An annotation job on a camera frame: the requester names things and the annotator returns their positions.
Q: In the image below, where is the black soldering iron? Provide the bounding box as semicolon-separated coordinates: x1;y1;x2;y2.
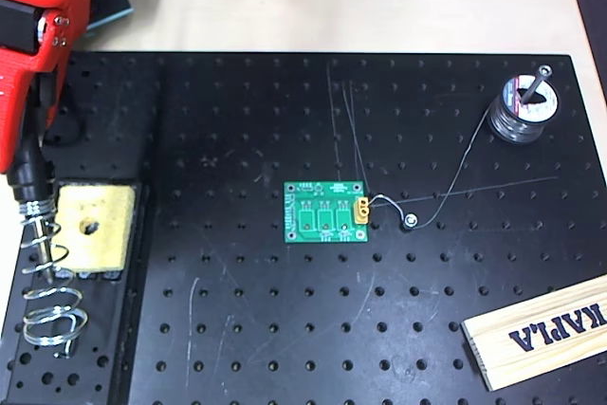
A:
7;129;58;283

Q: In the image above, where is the green circuit board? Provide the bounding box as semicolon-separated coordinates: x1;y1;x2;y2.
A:
283;180;370;244

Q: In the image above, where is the yellow cleaning sponge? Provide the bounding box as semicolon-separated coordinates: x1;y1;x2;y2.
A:
49;185;137;274

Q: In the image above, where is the black stand with spring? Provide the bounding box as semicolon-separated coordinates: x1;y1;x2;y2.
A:
0;179;154;405

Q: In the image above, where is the yellow power connector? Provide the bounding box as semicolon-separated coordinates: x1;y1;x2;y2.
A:
351;195;373;226

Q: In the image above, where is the black perforated breadboard plate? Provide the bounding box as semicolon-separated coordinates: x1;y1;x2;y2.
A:
0;51;607;405

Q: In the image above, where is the printed Kapla wooden plank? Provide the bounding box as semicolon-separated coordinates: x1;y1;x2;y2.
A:
460;274;607;392

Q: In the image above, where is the thin solder wire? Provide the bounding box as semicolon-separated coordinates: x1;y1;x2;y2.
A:
367;108;497;231

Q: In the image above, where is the solder wire spool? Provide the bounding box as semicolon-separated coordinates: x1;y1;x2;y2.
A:
486;71;561;145

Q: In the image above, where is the metal post screw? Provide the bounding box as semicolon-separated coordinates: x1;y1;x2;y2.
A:
520;64;554;105

